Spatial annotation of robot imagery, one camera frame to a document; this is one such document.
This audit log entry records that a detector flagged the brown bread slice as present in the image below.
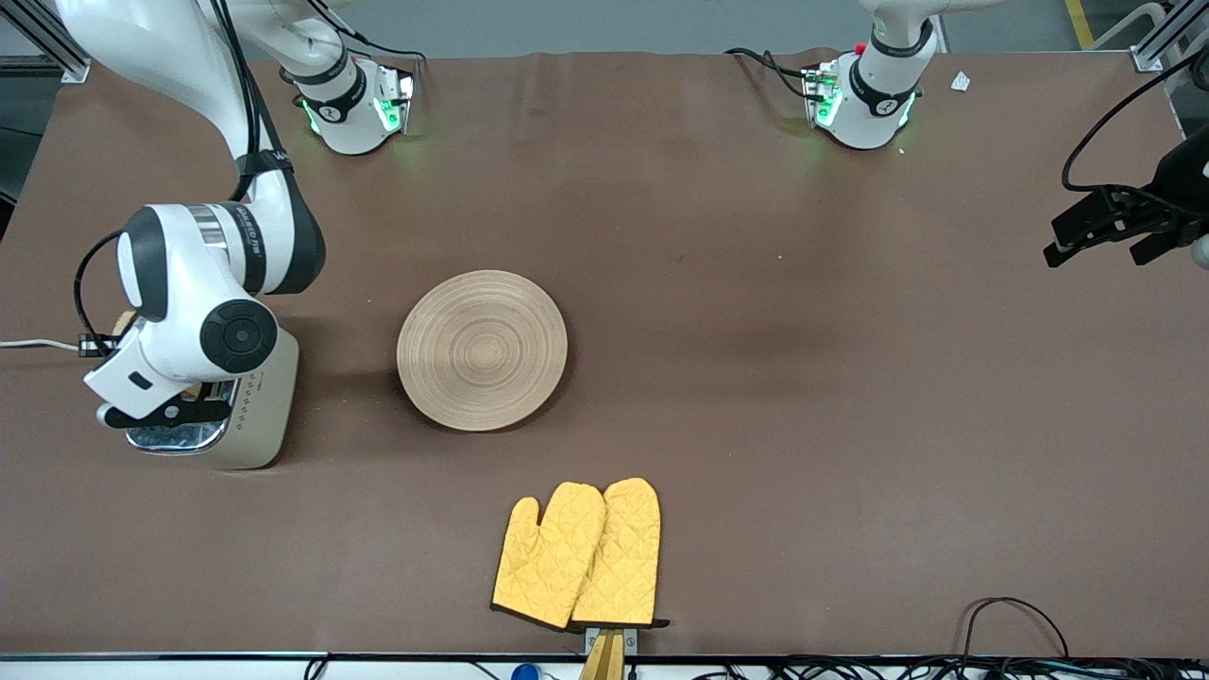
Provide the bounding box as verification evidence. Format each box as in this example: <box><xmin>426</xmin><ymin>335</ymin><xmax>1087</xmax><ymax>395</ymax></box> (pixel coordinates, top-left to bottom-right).
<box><xmin>111</xmin><ymin>310</ymin><xmax>211</xmax><ymax>398</ymax></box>

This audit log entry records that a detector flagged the round wooden plate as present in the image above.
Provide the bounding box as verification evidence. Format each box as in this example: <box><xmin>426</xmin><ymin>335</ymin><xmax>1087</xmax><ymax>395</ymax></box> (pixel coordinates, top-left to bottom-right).
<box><xmin>396</xmin><ymin>270</ymin><xmax>570</xmax><ymax>433</ymax></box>

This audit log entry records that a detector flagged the chrome two-slot toaster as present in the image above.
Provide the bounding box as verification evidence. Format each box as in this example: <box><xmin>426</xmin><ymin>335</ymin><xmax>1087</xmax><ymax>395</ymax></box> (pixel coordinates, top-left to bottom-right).
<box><xmin>126</xmin><ymin>326</ymin><xmax>300</xmax><ymax>470</ymax></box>

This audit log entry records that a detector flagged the yellow quilted oven mitt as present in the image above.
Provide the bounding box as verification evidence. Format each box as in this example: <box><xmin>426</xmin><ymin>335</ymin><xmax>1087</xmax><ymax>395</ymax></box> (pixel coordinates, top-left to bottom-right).
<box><xmin>570</xmin><ymin>477</ymin><xmax>670</xmax><ymax>629</ymax></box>
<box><xmin>490</xmin><ymin>482</ymin><xmax>607</xmax><ymax>632</ymax></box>

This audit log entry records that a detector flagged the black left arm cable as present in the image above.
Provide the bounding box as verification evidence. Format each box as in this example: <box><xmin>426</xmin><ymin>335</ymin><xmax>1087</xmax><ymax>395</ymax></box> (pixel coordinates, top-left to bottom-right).
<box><xmin>1062</xmin><ymin>57</ymin><xmax>1209</xmax><ymax>220</ymax></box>

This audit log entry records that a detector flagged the aluminium frame profile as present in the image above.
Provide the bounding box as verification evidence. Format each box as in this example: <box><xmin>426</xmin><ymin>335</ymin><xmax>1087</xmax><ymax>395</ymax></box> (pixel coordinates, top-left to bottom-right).
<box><xmin>0</xmin><ymin>0</ymin><xmax>92</xmax><ymax>84</ymax></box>
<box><xmin>1131</xmin><ymin>0</ymin><xmax>1202</xmax><ymax>73</ymax></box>

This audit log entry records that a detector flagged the black left base cable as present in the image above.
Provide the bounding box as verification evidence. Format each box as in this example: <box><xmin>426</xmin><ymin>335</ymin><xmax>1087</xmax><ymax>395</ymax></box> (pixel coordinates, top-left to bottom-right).
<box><xmin>725</xmin><ymin>47</ymin><xmax>815</xmax><ymax>101</ymax></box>

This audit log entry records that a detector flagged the black base cable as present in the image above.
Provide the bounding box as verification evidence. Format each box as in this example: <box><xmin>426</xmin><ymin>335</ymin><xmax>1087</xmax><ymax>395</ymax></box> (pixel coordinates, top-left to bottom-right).
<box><xmin>725</xmin><ymin>47</ymin><xmax>815</xmax><ymax>101</ymax></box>
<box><xmin>312</xmin><ymin>0</ymin><xmax>423</xmax><ymax>65</ymax></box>

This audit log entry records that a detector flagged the looped black cable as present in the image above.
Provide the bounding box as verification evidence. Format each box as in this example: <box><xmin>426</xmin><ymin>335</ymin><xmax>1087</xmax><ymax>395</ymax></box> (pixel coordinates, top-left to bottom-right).
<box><xmin>962</xmin><ymin>596</ymin><xmax>1071</xmax><ymax>659</ymax></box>

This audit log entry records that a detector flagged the black right base cable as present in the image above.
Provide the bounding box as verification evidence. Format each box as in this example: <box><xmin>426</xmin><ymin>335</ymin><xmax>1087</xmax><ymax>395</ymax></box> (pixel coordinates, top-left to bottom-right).
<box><xmin>312</xmin><ymin>0</ymin><xmax>423</xmax><ymax>65</ymax></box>

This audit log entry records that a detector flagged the grey metal bracket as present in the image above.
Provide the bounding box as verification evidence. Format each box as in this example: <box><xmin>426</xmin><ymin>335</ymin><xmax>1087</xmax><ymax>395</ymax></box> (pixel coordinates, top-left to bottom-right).
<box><xmin>584</xmin><ymin>625</ymin><xmax>639</xmax><ymax>655</ymax></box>

